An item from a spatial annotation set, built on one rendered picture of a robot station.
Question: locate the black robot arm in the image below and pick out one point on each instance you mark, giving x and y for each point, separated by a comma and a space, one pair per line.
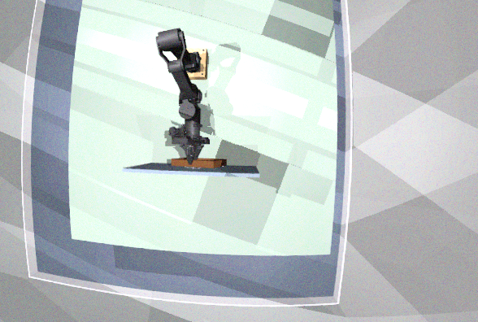
190, 95

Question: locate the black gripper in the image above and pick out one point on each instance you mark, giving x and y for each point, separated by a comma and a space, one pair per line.
191, 141

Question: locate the brown wooden picture frame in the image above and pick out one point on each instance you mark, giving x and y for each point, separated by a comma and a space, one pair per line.
200, 163

